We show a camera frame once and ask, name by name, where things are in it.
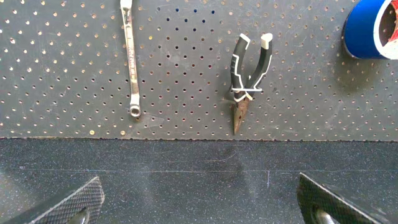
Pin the black pegboard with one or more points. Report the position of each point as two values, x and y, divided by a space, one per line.
311 93

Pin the wrench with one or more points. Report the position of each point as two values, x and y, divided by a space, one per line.
131 62

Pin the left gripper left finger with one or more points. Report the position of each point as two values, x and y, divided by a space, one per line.
77 203

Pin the metal hook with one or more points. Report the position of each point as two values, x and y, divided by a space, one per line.
248 89

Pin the roll of blue tape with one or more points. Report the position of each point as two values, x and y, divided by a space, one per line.
360 31

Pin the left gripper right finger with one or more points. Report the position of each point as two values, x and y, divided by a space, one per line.
335 205

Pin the black and white pliers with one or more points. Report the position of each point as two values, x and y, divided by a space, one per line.
237 68

